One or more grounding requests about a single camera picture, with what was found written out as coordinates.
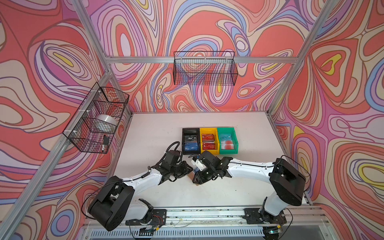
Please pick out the tan leather card holder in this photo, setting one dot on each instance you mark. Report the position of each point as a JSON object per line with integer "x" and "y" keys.
{"x": 193, "y": 179}

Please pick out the black plastic bin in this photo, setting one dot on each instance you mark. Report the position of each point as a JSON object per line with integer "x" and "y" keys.
{"x": 191, "y": 131}

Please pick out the black card in bin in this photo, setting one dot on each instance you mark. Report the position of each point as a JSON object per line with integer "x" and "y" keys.
{"x": 190, "y": 138}

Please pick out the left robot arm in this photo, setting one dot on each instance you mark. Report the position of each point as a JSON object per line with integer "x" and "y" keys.
{"x": 115, "y": 202}

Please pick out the yellow plastic bin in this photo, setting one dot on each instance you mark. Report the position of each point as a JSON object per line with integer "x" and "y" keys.
{"x": 210, "y": 135}

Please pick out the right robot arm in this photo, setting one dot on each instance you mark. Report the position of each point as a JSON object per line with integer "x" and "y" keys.
{"x": 287, "y": 182}

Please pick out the green plastic bin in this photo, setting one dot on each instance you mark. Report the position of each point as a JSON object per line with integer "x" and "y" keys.
{"x": 228, "y": 133}

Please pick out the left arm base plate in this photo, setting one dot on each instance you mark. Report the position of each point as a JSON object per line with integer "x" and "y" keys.
{"x": 154, "y": 218}

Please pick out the silver tape roll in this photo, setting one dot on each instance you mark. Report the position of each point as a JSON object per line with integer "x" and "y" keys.
{"x": 107, "y": 119}

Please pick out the red card in yellow bin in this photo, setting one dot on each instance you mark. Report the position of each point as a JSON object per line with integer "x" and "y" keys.
{"x": 209, "y": 146}

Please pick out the black wire basket on left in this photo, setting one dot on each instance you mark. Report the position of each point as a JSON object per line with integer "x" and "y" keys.
{"x": 88, "y": 134}

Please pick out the black wire basket at back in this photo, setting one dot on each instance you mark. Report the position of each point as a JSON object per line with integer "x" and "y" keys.
{"x": 205, "y": 68}

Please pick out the red card in green bin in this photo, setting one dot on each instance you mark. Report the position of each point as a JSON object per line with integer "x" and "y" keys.
{"x": 227, "y": 145}

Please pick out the blue VIP card in bin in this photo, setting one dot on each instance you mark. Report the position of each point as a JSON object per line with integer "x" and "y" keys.
{"x": 191, "y": 147}

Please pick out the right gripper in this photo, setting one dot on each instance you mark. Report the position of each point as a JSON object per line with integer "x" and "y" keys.
{"x": 199, "y": 178}

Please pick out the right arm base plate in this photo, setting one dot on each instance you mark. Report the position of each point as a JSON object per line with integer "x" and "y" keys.
{"x": 260, "y": 216}

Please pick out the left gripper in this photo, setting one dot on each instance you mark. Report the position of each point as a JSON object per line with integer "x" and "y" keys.
{"x": 185, "y": 169}

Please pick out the aluminium front rail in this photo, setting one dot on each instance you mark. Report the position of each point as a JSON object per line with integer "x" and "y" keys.
{"x": 221, "y": 216}

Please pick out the black wire basket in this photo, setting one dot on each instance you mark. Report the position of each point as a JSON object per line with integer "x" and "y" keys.
{"x": 88, "y": 134}
{"x": 205, "y": 68}

